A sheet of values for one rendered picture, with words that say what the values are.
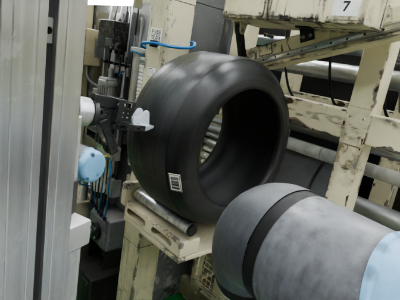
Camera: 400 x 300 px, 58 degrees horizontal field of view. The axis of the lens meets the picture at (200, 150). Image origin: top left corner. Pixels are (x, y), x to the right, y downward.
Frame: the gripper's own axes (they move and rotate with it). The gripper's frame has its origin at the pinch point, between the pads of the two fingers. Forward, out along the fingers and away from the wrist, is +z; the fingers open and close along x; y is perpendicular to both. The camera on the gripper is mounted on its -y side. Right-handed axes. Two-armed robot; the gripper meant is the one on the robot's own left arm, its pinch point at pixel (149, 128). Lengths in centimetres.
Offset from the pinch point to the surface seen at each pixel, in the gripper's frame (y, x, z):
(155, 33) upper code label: 32, 35, 19
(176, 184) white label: -13.9, -11.1, 6.3
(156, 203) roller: -29.8, 11.0, 19.3
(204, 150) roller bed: -15, 40, 67
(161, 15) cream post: 38, 33, 18
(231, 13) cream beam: 47, 21, 43
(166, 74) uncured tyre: 17.0, 7.2, 7.1
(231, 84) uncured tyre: 18.7, -12.4, 17.1
